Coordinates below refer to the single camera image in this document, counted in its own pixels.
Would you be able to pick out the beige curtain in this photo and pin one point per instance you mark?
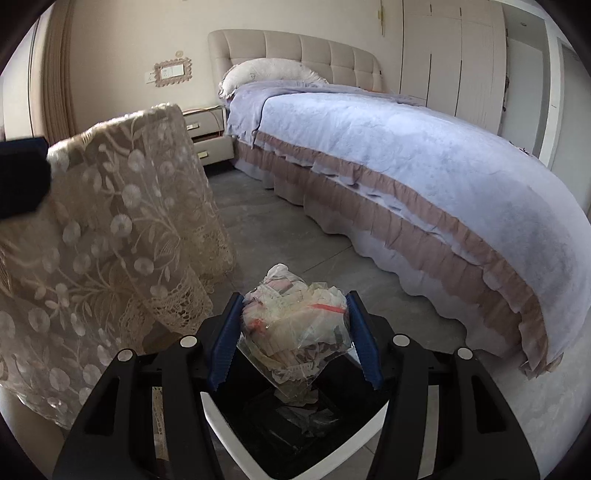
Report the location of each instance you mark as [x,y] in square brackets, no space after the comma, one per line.
[57,69]

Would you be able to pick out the clear plastic bag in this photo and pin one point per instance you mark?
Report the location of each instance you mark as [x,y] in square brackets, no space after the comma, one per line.
[295,323]

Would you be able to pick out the beige nightstand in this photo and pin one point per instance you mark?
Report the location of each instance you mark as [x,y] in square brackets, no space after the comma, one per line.
[207,127]

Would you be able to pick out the beige wardrobe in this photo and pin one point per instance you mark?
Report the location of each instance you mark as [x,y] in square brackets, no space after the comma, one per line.
[452,60]

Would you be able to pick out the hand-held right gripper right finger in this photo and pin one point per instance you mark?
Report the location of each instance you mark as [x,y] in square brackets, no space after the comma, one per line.
[367,346]

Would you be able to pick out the framed wall switch panel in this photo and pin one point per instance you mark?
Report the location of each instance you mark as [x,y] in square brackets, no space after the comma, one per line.
[172,70]

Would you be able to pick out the beige padded headboard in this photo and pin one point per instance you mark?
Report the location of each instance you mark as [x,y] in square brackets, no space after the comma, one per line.
[318,53]

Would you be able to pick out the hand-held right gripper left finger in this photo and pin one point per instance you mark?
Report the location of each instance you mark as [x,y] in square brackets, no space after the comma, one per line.
[225,341]

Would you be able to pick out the bed with lavender cover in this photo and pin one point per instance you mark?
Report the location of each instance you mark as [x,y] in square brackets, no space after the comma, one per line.
[415,157]

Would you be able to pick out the white wall socket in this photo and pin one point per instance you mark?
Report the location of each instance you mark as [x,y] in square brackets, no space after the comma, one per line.
[151,77]

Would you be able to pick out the white frilled pillow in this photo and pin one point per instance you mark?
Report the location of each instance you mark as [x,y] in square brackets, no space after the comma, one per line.
[268,71]

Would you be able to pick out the white bin with black liner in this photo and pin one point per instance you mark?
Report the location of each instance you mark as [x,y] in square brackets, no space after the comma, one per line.
[277,431]

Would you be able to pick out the white door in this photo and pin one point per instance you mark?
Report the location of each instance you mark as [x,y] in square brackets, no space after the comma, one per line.
[524,92]

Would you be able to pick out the gold wall lamp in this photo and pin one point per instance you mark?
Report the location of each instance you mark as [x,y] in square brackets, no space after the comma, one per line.
[381,16]

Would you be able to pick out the beige lace tablecloth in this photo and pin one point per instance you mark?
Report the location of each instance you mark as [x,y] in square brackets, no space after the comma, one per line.
[115,221]

